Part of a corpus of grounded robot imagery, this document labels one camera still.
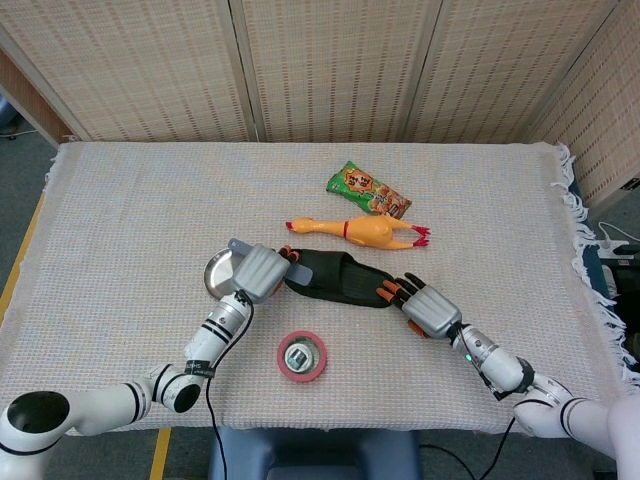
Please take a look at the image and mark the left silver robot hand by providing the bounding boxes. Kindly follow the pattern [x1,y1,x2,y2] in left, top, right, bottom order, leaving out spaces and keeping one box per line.
[232,243,302,304]

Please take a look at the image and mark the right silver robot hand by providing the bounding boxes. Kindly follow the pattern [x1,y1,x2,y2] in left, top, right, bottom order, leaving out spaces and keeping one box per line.
[377,272,464,342]

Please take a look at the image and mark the grey blue brush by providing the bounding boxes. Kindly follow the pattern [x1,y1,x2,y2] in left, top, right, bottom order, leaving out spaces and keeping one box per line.
[227,238,314,287]

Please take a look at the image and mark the black rubber slipper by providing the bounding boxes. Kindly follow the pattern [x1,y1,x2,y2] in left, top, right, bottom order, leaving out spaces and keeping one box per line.
[282,248,409,309]

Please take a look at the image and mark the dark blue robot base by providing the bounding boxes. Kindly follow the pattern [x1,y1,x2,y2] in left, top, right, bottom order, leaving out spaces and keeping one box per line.
[207,428,421,480]

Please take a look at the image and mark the round stainless steel plate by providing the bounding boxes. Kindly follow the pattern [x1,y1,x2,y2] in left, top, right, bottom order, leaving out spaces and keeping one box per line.
[201,249,247,302]

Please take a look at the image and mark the small silver metal tin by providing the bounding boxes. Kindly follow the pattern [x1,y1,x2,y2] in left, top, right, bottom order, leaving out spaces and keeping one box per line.
[283,339,324,377]

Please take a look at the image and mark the yellow rubber chicken toy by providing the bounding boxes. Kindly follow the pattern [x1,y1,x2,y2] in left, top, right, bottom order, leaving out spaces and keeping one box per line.
[285,215,432,251]

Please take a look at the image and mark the red tape roll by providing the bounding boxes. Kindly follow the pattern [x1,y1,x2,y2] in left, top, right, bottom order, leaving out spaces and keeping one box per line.
[277,329,330,384]

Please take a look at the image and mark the green snack bag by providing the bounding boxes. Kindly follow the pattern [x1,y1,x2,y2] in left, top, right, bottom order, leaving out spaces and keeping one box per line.
[325,160,413,220]

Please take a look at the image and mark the beige woven tablecloth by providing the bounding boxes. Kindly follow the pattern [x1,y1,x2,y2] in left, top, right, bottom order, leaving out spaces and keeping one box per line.
[0,141,632,437]

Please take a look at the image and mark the woven folding screen panel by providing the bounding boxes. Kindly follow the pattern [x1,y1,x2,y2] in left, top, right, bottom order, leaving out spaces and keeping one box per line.
[524,0,640,206]
[404,0,621,144]
[0,0,251,144]
[229,0,444,144]

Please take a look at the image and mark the brown woven screen panel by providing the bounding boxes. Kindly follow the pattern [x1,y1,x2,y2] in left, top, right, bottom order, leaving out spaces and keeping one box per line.
[0,49,76,142]

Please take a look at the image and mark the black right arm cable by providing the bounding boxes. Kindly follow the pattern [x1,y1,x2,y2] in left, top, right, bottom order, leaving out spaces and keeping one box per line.
[418,324,522,480]

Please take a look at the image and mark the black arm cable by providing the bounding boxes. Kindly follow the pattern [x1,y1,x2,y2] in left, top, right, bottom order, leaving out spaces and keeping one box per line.
[418,324,522,480]
[203,289,256,480]

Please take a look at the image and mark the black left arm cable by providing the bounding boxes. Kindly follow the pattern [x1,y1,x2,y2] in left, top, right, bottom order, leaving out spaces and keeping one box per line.
[203,289,256,480]

